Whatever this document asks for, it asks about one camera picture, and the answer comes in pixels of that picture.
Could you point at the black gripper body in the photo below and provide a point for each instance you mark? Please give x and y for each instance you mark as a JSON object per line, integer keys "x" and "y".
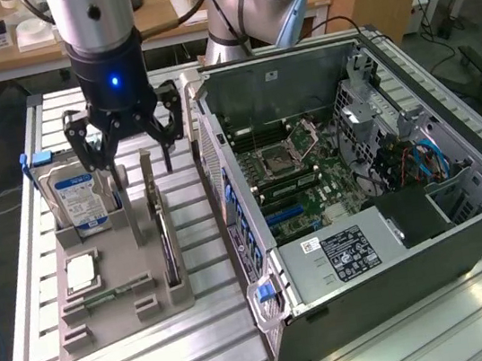
{"x": 115, "y": 95}

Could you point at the green graphics card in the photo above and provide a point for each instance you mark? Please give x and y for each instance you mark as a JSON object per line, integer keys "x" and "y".
{"x": 165, "y": 237}

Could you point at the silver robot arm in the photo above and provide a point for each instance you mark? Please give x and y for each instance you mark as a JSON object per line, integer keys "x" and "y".
{"x": 94, "y": 21}

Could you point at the hard disk with blue label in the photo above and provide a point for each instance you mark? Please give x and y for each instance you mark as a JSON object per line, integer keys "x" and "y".
{"x": 78, "y": 200}

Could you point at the white cardboard box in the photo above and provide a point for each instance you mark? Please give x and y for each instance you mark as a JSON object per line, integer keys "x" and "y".
{"x": 39, "y": 42}

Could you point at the white tape roll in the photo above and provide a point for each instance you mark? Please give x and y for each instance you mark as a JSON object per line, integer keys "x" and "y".
{"x": 31, "y": 26}

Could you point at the CPU socket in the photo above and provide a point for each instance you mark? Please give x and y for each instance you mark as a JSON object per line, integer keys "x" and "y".
{"x": 275, "y": 161}

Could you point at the metal socket cover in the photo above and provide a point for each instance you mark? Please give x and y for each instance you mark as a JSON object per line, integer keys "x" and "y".
{"x": 301, "y": 130}

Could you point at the green RAM stick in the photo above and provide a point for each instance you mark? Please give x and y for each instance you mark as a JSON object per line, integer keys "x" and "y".
{"x": 108, "y": 295}
{"x": 289, "y": 183}

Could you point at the silver CPU chip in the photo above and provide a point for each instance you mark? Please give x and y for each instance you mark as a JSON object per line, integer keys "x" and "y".
{"x": 82, "y": 277}

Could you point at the blue expansion slot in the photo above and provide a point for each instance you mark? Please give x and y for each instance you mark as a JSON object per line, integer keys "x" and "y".
{"x": 285, "y": 215}

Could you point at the green motherboard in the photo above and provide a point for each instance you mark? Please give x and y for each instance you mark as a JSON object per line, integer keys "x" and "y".
{"x": 337, "y": 184}

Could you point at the grey parts rack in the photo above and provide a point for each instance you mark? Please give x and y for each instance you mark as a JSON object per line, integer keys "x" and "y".
{"x": 121, "y": 321}

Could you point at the silver drive cage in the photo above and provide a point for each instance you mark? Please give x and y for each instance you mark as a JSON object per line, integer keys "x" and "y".
{"x": 358, "y": 117}

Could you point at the blue case release latch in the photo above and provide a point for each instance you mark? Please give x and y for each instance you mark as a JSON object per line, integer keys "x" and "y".
{"x": 265, "y": 294}

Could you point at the silver power supply unit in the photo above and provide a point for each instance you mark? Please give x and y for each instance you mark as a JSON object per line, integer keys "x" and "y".
{"x": 310, "y": 279}

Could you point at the dark grey PC case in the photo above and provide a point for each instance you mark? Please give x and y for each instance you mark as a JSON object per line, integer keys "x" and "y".
{"x": 422, "y": 298}

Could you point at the silver disk bay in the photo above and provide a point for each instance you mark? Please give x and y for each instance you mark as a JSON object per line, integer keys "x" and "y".
{"x": 474, "y": 191}

